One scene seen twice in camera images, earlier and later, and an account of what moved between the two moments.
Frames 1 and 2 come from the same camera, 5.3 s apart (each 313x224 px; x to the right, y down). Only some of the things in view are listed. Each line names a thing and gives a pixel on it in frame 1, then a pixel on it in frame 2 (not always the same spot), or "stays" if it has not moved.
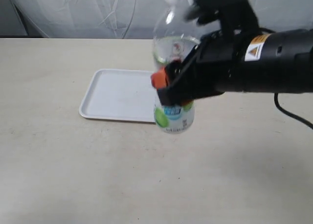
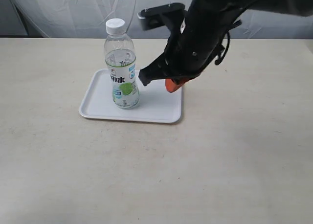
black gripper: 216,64 to 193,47
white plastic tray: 120,95 stays
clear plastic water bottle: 175,36 to 120,59
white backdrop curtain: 126,13 stays
